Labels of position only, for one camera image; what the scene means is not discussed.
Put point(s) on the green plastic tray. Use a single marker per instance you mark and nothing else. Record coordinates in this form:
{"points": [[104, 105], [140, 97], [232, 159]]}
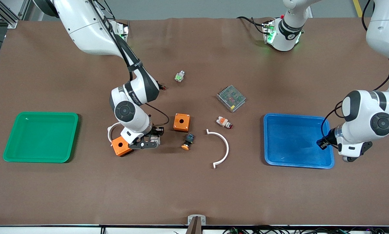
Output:
{"points": [[41, 139]]}

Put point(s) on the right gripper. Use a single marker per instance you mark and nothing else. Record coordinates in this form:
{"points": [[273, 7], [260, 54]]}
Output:
{"points": [[156, 131]]}

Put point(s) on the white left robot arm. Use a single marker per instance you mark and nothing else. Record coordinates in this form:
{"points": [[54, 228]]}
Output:
{"points": [[381, 32]]}

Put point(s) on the aluminium frame profile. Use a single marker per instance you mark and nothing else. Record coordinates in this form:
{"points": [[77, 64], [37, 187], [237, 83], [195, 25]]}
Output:
{"points": [[6, 16]]}

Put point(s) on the metal mesh power supply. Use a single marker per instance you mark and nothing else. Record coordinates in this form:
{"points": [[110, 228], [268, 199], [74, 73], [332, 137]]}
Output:
{"points": [[231, 98]]}

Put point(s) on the white plastic arc clip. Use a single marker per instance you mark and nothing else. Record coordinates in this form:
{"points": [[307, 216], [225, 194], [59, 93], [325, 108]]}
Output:
{"points": [[227, 149], [110, 131]]}

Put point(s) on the green and white switch module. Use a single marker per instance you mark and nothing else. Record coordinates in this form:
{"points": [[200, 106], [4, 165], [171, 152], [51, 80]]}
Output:
{"points": [[179, 77]]}

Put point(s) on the black cylindrical capacitor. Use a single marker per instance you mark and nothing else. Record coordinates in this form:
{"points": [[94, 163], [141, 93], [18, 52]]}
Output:
{"points": [[320, 145]]}

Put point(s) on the yellow mushroom push button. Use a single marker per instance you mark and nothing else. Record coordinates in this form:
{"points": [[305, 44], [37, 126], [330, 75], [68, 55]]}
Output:
{"points": [[189, 139]]}

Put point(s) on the blue plastic tray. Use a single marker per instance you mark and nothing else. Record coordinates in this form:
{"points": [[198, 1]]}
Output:
{"points": [[295, 143]]}

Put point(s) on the white circuit breaker red switch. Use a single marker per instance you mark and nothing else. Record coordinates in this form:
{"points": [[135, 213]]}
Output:
{"points": [[156, 140]]}

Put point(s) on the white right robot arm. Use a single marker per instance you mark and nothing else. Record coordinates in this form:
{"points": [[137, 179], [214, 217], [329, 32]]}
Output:
{"points": [[90, 29]]}

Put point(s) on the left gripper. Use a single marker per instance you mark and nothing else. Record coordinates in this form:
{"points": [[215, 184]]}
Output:
{"points": [[324, 142]]}

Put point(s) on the orange push-button enclosure box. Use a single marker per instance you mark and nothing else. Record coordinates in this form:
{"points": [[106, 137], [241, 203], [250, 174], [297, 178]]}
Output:
{"points": [[178, 126], [119, 148]]}

